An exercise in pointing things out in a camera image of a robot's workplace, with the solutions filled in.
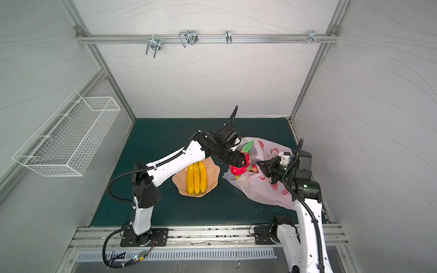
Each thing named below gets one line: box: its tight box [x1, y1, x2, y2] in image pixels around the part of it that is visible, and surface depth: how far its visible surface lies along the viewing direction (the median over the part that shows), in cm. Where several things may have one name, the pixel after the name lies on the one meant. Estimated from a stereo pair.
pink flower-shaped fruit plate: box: [171, 156, 221, 198], surface depth 88 cm
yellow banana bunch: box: [186, 160, 208, 195], surface depth 88 cm
